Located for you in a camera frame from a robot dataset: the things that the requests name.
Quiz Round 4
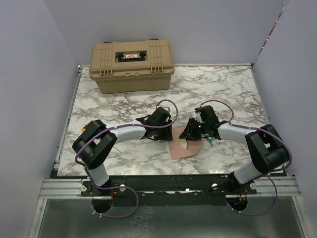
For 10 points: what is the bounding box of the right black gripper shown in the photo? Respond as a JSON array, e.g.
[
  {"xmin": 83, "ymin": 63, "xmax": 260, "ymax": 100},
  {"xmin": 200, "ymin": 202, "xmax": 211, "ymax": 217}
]
[{"xmin": 179, "ymin": 118, "xmax": 209, "ymax": 141}]

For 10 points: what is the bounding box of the pink paper envelope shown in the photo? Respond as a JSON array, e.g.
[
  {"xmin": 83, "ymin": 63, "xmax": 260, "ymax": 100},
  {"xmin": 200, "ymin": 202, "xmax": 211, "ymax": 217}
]
[{"xmin": 168, "ymin": 126, "xmax": 203, "ymax": 160}]

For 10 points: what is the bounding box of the green white glue stick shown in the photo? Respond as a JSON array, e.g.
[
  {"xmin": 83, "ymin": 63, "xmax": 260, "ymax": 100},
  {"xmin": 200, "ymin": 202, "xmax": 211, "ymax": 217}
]
[{"xmin": 204, "ymin": 134, "xmax": 214, "ymax": 144}]

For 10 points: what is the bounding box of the tan paper letter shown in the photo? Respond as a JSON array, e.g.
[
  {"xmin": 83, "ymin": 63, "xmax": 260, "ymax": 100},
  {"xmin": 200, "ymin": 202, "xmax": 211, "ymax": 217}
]
[{"xmin": 179, "ymin": 139, "xmax": 188, "ymax": 149}]

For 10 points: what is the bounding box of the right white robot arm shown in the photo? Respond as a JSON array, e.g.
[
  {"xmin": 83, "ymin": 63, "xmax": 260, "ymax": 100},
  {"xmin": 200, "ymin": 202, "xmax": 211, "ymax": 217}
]
[{"xmin": 179, "ymin": 105, "xmax": 290, "ymax": 194}]

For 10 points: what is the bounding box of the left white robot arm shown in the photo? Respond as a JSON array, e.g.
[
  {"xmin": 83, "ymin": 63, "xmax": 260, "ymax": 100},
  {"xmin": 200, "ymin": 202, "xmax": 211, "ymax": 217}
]
[{"xmin": 72, "ymin": 107, "xmax": 172, "ymax": 196}]

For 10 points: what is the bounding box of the tan plastic toolbox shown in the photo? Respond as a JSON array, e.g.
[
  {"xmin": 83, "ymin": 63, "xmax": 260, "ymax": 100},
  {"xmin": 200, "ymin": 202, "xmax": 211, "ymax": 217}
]
[{"xmin": 89, "ymin": 39, "xmax": 175, "ymax": 94}]

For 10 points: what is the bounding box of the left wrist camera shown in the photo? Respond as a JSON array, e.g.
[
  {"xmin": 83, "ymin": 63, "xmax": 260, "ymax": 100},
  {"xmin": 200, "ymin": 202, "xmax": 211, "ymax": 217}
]
[{"xmin": 158, "ymin": 106, "xmax": 171, "ymax": 113}]

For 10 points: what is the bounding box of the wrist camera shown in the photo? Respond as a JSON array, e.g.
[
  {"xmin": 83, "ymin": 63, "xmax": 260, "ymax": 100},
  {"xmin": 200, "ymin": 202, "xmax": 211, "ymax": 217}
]
[
  {"xmin": 158, "ymin": 106, "xmax": 171, "ymax": 113},
  {"xmin": 192, "ymin": 108, "xmax": 203, "ymax": 123}
]

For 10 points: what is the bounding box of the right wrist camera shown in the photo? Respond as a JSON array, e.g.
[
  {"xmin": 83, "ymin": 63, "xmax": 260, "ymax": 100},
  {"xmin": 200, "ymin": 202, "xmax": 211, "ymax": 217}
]
[{"xmin": 192, "ymin": 108, "xmax": 203, "ymax": 123}]

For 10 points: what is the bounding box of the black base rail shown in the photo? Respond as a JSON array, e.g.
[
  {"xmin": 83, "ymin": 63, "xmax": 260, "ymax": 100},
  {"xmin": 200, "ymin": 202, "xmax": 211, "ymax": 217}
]
[{"xmin": 81, "ymin": 174, "xmax": 257, "ymax": 207}]

